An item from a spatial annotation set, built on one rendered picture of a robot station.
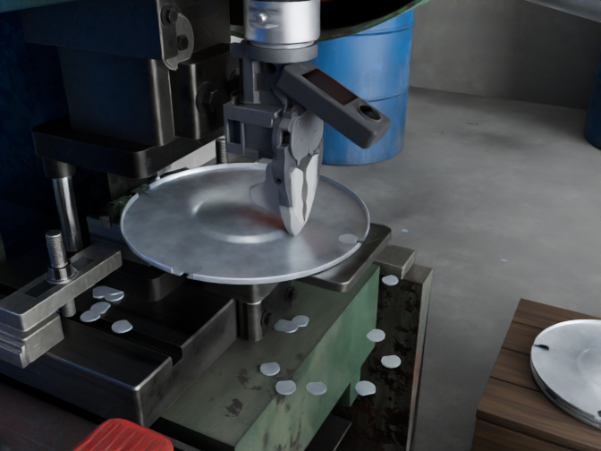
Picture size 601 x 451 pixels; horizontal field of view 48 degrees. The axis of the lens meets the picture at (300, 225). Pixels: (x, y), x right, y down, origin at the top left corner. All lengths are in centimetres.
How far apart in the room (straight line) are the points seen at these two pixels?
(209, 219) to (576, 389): 74
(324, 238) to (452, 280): 147
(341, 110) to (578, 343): 85
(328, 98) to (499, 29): 342
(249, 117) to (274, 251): 15
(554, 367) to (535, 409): 10
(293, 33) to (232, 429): 40
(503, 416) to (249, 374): 55
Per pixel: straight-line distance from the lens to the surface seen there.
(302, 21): 65
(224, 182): 88
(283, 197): 70
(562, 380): 127
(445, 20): 411
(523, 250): 243
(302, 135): 69
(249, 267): 69
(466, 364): 185
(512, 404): 123
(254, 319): 79
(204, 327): 75
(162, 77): 71
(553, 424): 121
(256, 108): 69
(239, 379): 77
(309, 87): 66
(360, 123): 64
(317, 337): 82
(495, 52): 407
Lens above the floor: 114
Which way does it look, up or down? 28 degrees down
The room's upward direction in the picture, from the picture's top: straight up
